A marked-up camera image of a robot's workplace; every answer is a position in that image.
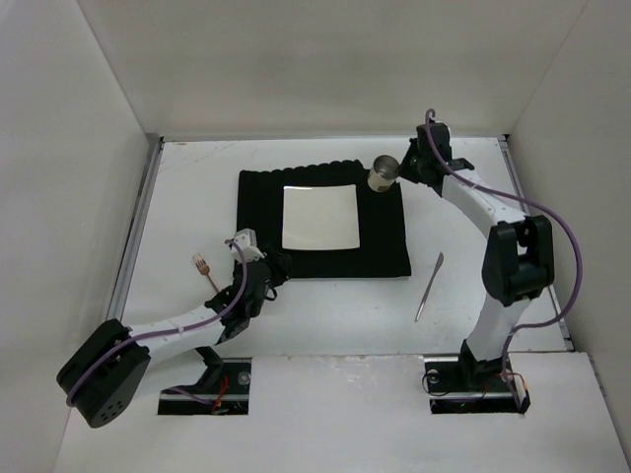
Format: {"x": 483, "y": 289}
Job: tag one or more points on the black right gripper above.
{"x": 409, "y": 165}

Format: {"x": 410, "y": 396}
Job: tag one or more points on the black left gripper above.
{"x": 275, "y": 263}

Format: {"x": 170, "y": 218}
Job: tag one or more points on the silver metal cup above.
{"x": 383, "y": 173}

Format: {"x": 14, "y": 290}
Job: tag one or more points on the white square plate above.
{"x": 320, "y": 218}

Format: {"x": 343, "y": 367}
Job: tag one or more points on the black cloth placemat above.
{"x": 382, "y": 252}

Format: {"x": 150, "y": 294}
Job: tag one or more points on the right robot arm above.
{"x": 518, "y": 260}

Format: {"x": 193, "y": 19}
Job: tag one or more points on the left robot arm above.
{"x": 103, "y": 376}

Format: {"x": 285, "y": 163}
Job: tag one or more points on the copper fork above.
{"x": 204, "y": 269}

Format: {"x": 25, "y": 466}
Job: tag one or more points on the silver knife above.
{"x": 438, "y": 265}

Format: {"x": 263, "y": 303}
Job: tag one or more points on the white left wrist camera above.
{"x": 243, "y": 246}

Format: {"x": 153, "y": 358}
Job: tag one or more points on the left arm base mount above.
{"x": 220, "y": 389}

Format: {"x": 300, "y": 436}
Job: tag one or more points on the left aluminium table rail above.
{"x": 124, "y": 274}

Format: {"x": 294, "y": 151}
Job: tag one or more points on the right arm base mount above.
{"x": 456, "y": 388}

